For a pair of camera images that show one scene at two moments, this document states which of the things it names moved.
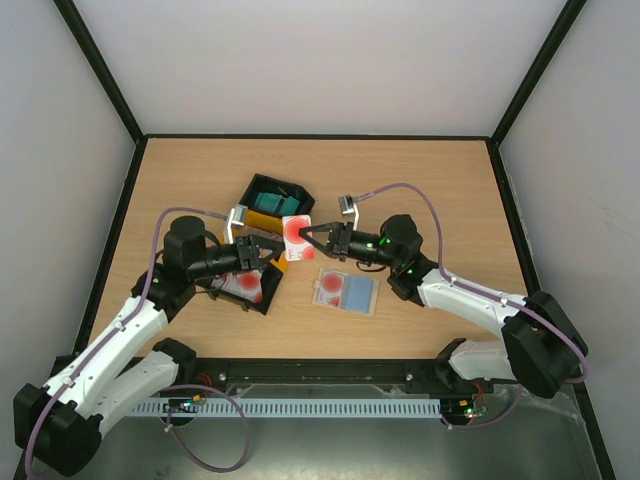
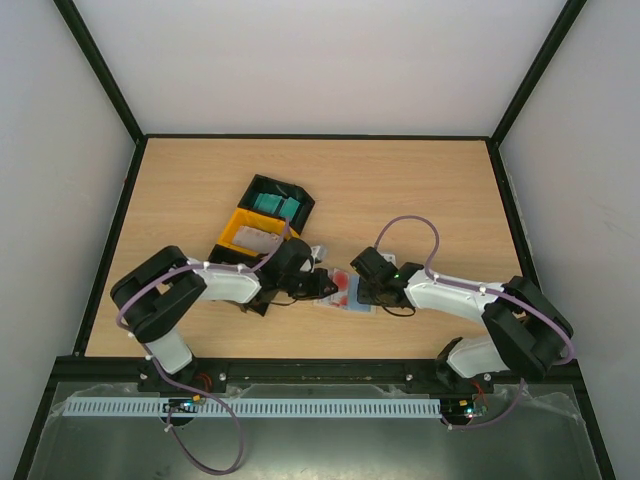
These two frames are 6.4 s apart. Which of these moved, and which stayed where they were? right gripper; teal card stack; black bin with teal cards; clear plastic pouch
Moved: right gripper
Stayed: teal card stack; black bin with teal cards; clear plastic pouch
